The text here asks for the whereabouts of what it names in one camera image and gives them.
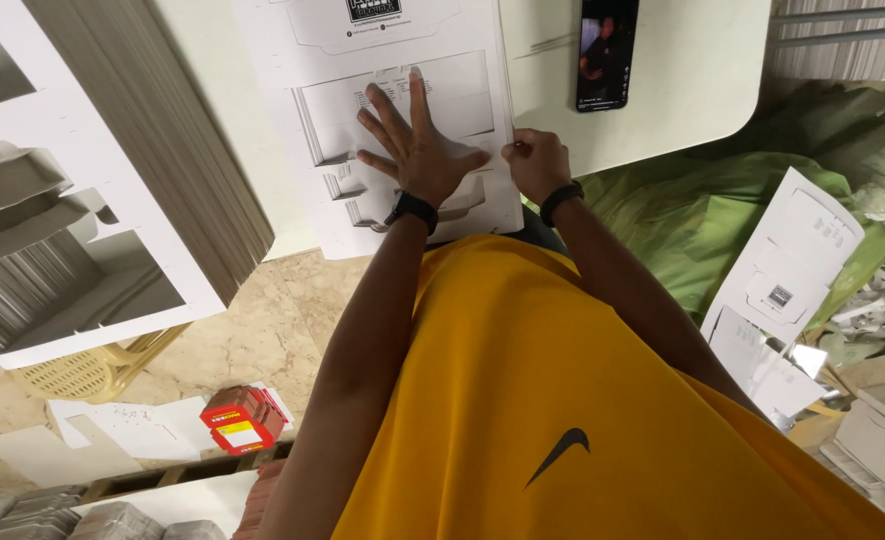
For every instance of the tall stack of cut-out boards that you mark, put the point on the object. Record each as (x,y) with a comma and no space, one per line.
(119,157)

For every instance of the stack of white boards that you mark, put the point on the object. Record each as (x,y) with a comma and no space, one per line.
(881,442)

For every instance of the stack of grey boards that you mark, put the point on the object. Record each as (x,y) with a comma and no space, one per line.
(847,45)

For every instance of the black wrist watch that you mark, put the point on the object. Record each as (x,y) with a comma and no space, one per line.
(412,208)

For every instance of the white die-cut box sheet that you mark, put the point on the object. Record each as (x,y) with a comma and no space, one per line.
(787,255)

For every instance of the white cardboard scrap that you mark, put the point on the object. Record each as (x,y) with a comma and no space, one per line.
(44,459)
(138,431)

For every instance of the yellow plastic chair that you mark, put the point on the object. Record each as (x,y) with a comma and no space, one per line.
(89,371)

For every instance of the wooden pallet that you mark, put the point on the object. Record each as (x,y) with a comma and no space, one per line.
(187,471)

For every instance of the person's right hand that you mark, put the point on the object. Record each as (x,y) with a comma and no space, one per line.
(540,165)

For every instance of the black smartphone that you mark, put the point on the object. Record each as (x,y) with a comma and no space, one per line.
(607,60)

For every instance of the pile of grey wrapped packets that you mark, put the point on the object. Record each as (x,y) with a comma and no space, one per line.
(37,517)

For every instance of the black wristband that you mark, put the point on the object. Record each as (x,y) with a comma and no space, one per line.
(560,199)

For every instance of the reddish brown stack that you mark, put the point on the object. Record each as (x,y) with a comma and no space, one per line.
(258,499)

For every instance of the person's left hand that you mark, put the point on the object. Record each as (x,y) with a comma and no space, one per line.
(421,161)

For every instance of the stack of die-cut white sheets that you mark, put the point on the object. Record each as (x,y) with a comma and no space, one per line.
(450,82)

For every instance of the red small box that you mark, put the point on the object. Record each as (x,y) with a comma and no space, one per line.
(241,424)

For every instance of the yellow shirt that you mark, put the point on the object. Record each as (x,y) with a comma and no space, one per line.
(547,405)

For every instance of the green sack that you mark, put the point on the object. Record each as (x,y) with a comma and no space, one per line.
(667,217)

